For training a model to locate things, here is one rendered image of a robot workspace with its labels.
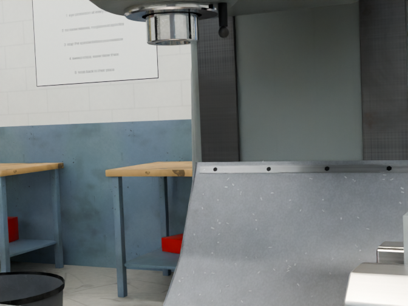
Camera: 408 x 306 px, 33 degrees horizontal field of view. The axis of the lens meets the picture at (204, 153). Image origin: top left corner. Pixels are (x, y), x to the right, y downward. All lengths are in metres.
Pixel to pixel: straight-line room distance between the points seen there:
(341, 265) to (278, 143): 0.20
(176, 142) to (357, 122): 4.43
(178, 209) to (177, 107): 0.80
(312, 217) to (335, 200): 0.04
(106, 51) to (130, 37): 0.25
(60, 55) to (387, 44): 5.12
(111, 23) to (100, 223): 1.64
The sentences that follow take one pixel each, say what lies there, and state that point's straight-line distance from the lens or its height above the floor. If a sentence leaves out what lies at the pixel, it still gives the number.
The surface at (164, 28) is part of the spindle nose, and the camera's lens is 0.61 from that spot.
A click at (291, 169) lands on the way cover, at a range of 0.97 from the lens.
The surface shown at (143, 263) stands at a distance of 4.76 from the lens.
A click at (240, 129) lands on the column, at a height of 1.19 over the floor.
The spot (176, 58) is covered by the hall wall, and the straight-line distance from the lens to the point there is 5.36.
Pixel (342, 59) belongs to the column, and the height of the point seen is 1.28.
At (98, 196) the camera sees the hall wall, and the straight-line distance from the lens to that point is 5.76.
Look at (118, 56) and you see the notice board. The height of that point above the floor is 1.72.
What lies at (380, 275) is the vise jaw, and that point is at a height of 1.09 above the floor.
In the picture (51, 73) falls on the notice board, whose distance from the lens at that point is 5.99.
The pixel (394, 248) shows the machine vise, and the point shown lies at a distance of 0.61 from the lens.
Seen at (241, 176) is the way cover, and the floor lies 1.12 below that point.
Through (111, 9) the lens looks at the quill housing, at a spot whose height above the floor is 1.31.
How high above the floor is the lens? 1.21
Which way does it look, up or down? 3 degrees down
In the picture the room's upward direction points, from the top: 2 degrees counter-clockwise
